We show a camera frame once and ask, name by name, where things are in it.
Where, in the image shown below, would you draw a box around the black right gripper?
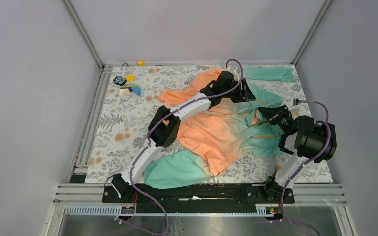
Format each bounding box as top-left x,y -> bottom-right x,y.
258,104 -> 292,135

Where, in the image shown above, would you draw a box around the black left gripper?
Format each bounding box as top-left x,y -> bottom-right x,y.
220,78 -> 254,103

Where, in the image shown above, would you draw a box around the orange and teal jacket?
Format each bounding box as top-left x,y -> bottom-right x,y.
144,83 -> 284,189

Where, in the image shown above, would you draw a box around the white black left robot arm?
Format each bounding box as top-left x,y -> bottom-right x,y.
111,71 -> 256,202

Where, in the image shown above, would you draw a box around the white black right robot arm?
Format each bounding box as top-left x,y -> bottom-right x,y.
258,105 -> 337,203

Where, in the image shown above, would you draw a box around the blue triangular block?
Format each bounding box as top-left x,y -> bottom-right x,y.
131,87 -> 142,96

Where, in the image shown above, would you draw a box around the floral patterned table cloth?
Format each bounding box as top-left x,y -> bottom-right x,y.
85,64 -> 333,184

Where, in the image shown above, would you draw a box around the green yellow flat stick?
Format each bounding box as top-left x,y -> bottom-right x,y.
120,85 -> 139,89

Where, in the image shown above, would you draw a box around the yellow round disc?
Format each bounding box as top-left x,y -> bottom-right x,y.
126,74 -> 135,82

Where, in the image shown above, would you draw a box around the white toy block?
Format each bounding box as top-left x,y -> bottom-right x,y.
119,88 -> 130,98

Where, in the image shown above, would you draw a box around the black blue toy car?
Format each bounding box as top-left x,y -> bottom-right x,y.
113,76 -> 127,86

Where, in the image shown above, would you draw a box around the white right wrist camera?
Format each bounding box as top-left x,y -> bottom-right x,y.
290,98 -> 301,113

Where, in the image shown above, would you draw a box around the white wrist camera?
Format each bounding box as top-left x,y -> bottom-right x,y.
226,66 -> 242,81
290,98 -> 301,113

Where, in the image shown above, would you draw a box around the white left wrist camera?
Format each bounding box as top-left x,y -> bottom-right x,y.
226,66 -> 242,81

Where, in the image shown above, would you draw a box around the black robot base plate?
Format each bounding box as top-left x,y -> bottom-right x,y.
102,183 -> 295,205

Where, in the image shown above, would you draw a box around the aluminium frame rails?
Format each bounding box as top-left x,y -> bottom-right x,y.
42,0 -> 357,236

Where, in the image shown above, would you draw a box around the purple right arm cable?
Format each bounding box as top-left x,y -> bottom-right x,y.
270,100 -> 332,236

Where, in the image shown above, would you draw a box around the white slotted cable duct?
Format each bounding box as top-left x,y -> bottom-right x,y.
65,204 -> 273,217

